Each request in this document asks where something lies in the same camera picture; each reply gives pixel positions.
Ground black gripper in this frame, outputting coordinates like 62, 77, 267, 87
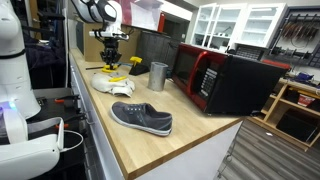
89, 29, 129, 64

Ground yellow T-handle hex key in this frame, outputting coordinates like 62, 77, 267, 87
86, 64, 120, 73

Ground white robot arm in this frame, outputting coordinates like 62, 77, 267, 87
71, 0, 129, 65

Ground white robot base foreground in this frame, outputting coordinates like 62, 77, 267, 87
0, 0, 70, 180

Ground black wedge tool stand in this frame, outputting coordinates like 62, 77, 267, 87
129, 64, 149, 76

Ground brown cardboard box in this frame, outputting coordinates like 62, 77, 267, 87
75, 16, 141, 64

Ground light grey crumpled cloth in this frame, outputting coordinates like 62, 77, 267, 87
91, 73, 135, 97

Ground dark grey foam panel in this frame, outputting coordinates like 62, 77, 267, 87
136, 31, 180, 69

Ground grey metal cylinder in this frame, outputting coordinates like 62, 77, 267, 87
148, 62, 168, 91

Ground grey canvas sneaker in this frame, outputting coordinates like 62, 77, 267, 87
111, 102, 173, 136

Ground white glass door cabinet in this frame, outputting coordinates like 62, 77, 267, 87
189, 3, 287, 50

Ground red black microwave oven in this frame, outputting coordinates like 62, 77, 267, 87
172, 44, 286, 116

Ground wooden shelf unit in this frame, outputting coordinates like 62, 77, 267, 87
249, 79, 320, 151

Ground yellow T-handle key on cloth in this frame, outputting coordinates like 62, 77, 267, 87
109, 76, 127, 82

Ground small yellow T-handle keys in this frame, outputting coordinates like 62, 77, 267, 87
130, 56, 142, 66

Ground orange handled clamp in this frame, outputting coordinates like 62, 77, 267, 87
54, 95, 80, 103

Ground black pegboard tool wall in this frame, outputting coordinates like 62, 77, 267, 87
268, 6, 320, 68

